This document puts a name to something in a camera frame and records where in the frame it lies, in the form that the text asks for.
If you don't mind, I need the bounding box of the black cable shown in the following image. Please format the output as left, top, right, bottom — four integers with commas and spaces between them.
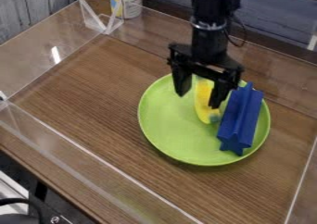
0, 198, 42, 224

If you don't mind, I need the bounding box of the green round plate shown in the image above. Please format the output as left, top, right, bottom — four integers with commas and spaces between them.
138, 75, 272, 166

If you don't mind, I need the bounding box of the black device with knob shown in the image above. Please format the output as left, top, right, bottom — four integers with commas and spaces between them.
29, 193, 96, 224

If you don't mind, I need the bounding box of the clear acrylic enclosure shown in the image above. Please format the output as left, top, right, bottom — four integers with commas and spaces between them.
0, 0, 317, 224

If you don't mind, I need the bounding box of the blue star-shaped block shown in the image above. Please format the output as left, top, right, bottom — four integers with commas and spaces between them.
217, 82, 264, 156

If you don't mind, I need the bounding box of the yellow toy banana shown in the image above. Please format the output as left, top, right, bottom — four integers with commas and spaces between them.
194, 77, 221, 124

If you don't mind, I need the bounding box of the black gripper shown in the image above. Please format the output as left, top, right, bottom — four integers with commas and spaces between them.
168, 28, 244, 109

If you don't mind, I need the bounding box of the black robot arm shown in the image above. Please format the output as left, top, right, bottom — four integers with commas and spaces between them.
168, 0, 244, 109

